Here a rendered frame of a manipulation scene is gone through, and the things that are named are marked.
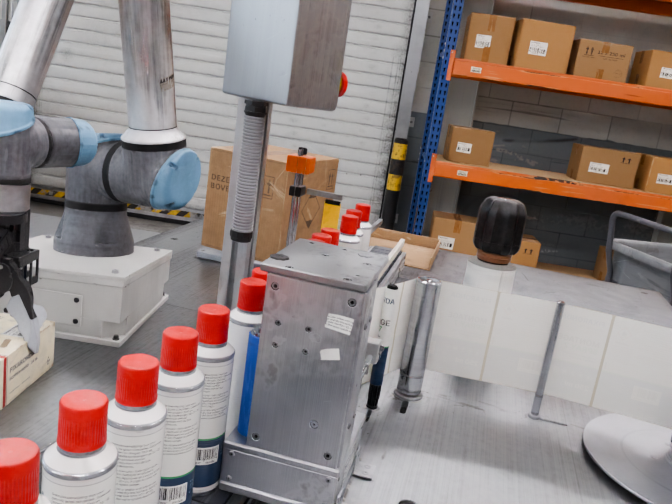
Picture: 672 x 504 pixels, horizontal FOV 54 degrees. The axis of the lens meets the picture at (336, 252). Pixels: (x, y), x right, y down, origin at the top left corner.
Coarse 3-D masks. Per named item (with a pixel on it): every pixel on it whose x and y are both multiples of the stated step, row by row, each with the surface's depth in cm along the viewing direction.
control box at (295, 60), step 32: (256, 0) 96; (288, 0) 90; (320, 0) 91; (256, 32) 96; (288, 32) 91; (320, 32) 93; (256, 64) 97; (288, 64) 91; (320, 64) 94; (256, 96) 97; (288, 96) 92; (320, 96) 96
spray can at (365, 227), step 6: (360, 204) 143; (366, 204) 144; (360, 210) 142; (366, 210) 142; (366, 216) 143; (366, 222) 143; (360, 228) 142; (366, 228) 142; (366, 234) 143; (366, 240) 143; (366, 246) 144
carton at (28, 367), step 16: (0, 320) 102; (0, 336) 96; (16, 336) 97; (48, 336) 103; (0, 352) 91; (16, 352) 93; (48, 352) 104; (0, 368) 89; (16, 368) 94; (32, 368) 99; (48, 368) 104; (0, 384) 90; (16, 384) 95; (0, 400) 91
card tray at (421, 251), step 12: (372, 240) 226; (384, 240) 229; (396, 240) 230; (408, 240) 229; (420, 240) 228; (432, 240) 227; (408, 252) 217; (420, 252) 219; (432, 252) 222; (408, 264) 201; (420, 264) 203
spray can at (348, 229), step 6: (342, 216) 128; (348, 216) 128; (354, 216) 129; (342, 222) 128; (348, 222) 127; (354, 222) 128; (342, 228) 128; (348, 228) 128; (354, 228) 128; (342, 234) 128; (348, 234) 128; (354, 234) 129; (342, 240) 127; (348, 240) 127; (354, 240) 128; (342, 246) 128; (348, 246) 127; (354, 246) 128
